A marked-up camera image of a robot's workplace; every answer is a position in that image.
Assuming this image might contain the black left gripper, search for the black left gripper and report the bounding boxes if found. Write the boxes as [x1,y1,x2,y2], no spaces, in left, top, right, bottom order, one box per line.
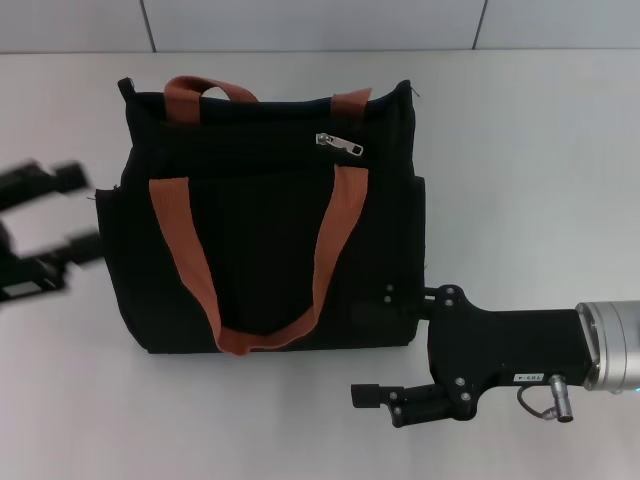
[0,158,106,304]

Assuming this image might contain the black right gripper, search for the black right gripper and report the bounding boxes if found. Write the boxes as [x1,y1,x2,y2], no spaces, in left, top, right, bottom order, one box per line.
[349,281,600,429]

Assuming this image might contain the black bag with brown straps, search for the black bag with brown straps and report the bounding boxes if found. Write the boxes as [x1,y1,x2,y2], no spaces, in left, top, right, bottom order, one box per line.
[94,75,429,359]

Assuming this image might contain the silver metal zipper pull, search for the silver metal zipper pull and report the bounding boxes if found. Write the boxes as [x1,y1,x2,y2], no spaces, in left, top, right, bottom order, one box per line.
[314,131,365,160]

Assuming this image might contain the right gripper cable silver plugs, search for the right gripper cable silver plugs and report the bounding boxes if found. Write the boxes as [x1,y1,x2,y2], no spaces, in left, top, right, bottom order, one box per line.
[516,372,577,419]

